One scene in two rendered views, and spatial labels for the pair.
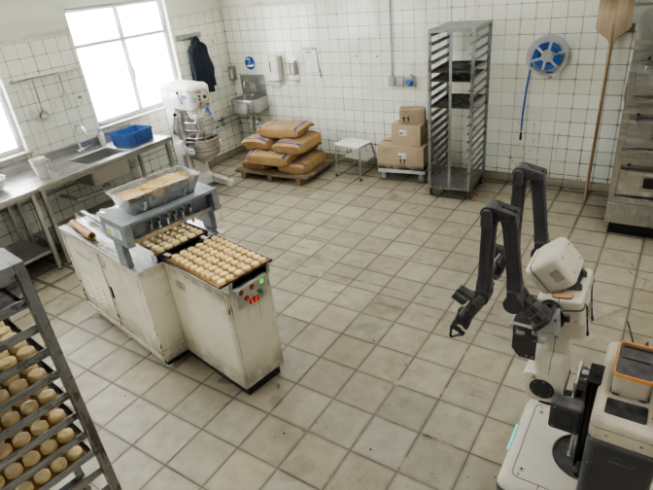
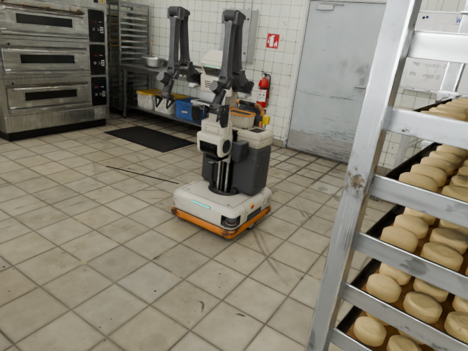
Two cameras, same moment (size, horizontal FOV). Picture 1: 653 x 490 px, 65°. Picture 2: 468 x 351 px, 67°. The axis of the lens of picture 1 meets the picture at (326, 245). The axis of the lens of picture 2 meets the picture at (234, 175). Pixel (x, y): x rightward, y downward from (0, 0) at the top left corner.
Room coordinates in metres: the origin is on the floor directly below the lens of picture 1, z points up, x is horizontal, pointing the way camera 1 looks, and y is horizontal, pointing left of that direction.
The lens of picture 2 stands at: (1.79, 1.63, 1.49)
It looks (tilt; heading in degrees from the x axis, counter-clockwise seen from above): 21 degrees down; 265
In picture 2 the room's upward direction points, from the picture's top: 6 degrees clockwise
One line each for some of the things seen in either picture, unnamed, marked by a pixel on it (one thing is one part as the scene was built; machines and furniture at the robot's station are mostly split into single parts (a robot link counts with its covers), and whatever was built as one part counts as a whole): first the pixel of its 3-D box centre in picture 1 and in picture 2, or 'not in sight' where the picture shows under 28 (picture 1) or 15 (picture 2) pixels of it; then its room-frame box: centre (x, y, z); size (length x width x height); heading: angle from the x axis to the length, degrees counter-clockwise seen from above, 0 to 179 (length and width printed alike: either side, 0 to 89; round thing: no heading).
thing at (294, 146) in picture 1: (298, 141); not in sight; (6.74, 0.22, 0.47); 0.72 x 0.42 x 0.17; 150
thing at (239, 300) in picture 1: (251, 292); not in sight; (2.65, 0.49, 0.77); 0.24 x 0.04 x 0.14; 134
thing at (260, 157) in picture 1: (273, 155); not in sight; (6.74, 0.57, 0.32); 0.72 x 0.42 x 0.17; 59
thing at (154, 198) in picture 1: (156, 191); not in sight; (3.28, 1.10, 1.25); 0.56 x 0.29 x 0.14; 134
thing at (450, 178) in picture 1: (459, 111); not in sight; (5.65, -1.62, 0.93); 0.64 x 0.51 x 1.78; 147
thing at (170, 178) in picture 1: (155, 188); not in sight; (3.28, 1.09, 1.28); 0.54 x 0.27 x 0.06; 134
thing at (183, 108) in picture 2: not in sight; (191, 108); (2.11, -3.96, 0.36); 0.47 x 0.38 x 0.26; 56
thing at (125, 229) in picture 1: (165, 223); not in sight; (3.28, 1.10, 1.01); 0.72 x 0.33 x 0.34; 134
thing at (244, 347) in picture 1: (224, 314); not in sight; (2.92, 0.74, 0.45); 0.70 x 0.34 x 0.90; 44
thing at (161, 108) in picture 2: not in sight; (170, 103); (2.48, -4.22, 0.36); 0.47 x 0.38 x 0.26; 54
